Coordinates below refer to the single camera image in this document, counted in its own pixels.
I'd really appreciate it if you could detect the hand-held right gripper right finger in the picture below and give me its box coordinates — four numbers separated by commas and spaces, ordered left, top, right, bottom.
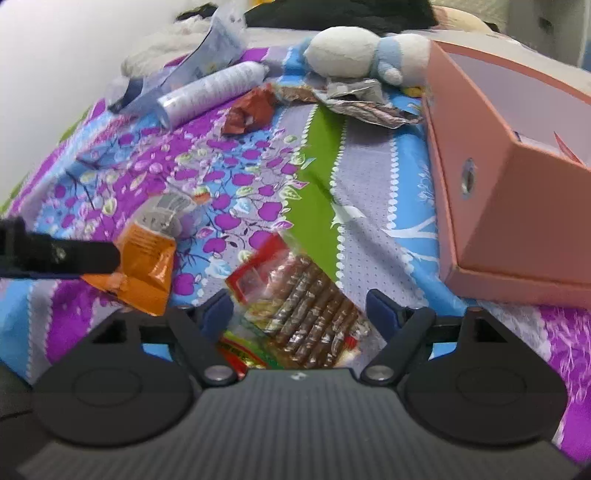
360, 289, 509, 386

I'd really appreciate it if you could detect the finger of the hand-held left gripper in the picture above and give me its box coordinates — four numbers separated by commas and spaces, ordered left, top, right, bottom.
0, 217, 122, 280

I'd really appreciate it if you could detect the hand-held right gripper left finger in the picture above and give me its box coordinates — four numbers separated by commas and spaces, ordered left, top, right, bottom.
88, 290, 238, 388

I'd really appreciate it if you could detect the red clear snack packet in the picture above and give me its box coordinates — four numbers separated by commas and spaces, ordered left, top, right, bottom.
217, 233, 386, 370

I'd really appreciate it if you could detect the orange snack packet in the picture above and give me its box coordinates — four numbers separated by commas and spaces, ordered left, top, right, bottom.
81, 194, 200, 317

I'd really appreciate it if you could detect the pink cardboard box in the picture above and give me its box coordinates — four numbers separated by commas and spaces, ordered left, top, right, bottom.
422, 39, 591, 283

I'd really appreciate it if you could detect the blue and silver snack packet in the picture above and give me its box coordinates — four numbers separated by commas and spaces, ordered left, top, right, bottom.
318, 78, 424, 128

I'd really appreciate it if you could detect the small brown snack packet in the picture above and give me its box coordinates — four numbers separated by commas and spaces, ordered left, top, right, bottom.
272, 84, 326, 104

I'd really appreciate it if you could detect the floral bed sheet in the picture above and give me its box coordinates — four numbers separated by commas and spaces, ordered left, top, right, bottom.
0, 46, 591, 444

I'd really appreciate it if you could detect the pink box lid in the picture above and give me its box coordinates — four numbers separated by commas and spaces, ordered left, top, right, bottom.
422, 88, 591, 309

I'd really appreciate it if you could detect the white cylindrical tube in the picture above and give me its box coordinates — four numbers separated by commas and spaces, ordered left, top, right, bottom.
157, 61, 269, 130

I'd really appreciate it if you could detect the cream fleece cloth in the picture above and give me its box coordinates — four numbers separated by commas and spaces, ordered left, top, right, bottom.
121, 18, 218, 77

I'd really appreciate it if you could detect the white and blue plush toy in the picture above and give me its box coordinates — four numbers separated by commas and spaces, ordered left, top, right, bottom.
302, 26, 432, 88

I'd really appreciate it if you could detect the dark cloth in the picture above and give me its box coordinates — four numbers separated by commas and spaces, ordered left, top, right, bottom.
175, 0, 437, 35

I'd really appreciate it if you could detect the cream pillow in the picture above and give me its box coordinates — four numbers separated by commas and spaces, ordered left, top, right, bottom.
431, 6, 495, 34

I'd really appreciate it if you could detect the white cabinet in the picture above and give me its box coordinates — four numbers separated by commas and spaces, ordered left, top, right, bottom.
508, 0, 591, 70

